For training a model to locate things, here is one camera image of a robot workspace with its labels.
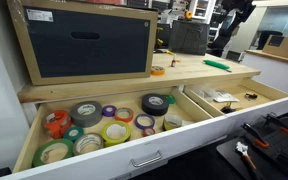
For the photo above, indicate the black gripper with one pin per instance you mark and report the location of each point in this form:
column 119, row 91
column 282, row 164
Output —
column 237, row 8

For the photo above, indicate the orange masking tape roll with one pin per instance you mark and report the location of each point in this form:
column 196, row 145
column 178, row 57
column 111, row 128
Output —
column 158, row 74

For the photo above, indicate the small green tape roll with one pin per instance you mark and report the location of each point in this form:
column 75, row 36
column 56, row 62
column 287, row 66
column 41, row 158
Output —
column 171, row 99

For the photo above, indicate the black tape roll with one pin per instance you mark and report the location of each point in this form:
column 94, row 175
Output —
column 147, row 108

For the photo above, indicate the white yellow tape roll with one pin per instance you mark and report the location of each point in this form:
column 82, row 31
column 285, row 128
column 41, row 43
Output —
column 166, row 126

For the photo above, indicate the white wooden drawer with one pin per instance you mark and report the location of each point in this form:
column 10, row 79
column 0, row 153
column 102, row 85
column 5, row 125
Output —
column 184, row 140

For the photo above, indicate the blue tape roll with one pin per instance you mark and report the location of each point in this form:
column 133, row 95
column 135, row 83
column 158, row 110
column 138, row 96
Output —
column 144, row 128

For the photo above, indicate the tiny red tape roll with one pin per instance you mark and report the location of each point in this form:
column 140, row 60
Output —
column 143, row 132

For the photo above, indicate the red orange tape roll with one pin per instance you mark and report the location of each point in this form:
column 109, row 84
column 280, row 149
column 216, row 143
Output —
column 124, row 120

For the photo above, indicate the small purple tape roll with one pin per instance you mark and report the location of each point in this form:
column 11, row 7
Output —
column 104, row 113

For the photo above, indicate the yellow green tape roll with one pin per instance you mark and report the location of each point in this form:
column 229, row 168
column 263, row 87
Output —
column 115, row 142

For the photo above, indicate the clear packing tape roll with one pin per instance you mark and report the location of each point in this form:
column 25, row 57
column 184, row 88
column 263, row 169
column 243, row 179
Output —
column 79, row 150

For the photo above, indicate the teal tape roll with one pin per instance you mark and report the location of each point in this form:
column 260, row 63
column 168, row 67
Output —
column 67, row 137

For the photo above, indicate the large green tape roll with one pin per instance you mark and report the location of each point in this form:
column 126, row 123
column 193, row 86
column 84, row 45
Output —
column 37, row 158

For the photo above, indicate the white shelf cabinet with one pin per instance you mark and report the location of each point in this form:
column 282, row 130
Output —
column 202, row 10

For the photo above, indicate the black office chair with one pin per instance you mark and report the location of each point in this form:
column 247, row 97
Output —
column 221, row 43

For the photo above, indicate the dark chair backrest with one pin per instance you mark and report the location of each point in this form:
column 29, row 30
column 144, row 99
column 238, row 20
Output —
column 269, row 38

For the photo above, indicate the yellow round object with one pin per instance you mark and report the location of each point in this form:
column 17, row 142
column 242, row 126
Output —
column 188, row 15

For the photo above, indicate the green toothbrush case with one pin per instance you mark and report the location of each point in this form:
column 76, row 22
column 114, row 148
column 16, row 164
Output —
column 215, row 64

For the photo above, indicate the plain cardboard box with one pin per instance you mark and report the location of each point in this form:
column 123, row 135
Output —
column 285, row 46

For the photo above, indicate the wood topped white counter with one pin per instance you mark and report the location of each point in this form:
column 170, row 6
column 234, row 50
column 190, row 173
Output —
column 274, row 71

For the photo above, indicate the small yellow clip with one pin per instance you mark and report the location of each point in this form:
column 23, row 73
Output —
column 178, row 61

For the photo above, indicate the red capped glue bottle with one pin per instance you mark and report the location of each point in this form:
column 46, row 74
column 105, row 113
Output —
column 173, row 63

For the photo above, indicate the silver foil bag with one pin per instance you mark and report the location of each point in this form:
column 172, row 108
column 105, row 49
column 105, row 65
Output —
column 225, row 97

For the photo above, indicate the black yellow spring clamp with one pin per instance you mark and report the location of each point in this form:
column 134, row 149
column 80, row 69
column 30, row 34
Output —
column 228, row 109

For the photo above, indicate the black orange spring clamp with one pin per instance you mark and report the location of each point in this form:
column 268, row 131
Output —
column 277, row 122
column 255, row 136

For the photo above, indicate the black mat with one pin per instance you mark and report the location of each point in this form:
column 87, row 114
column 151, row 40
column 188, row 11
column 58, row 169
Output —
column 230, row 155

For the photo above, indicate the cardboard box with dark panel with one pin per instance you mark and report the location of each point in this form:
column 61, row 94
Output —
column 84, row 56

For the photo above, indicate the grey duct tape roll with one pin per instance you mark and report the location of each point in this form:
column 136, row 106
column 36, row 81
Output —
column 79, row 118

